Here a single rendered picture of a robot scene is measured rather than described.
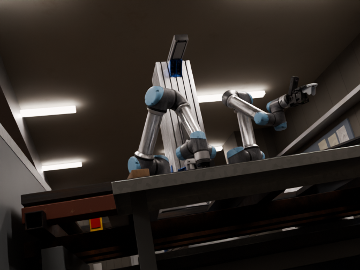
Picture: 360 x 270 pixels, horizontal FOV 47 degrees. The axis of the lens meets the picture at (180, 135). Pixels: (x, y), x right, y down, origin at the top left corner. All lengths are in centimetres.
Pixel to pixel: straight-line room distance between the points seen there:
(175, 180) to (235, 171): 15
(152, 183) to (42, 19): 355
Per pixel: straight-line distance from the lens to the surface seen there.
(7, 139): 139
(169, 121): 275
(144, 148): 233
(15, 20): 442
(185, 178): 97
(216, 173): 99
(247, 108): 254
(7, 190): 132
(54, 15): 435
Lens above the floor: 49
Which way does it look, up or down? 21 degrees up
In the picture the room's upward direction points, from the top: 11 degrees counter-clockwise
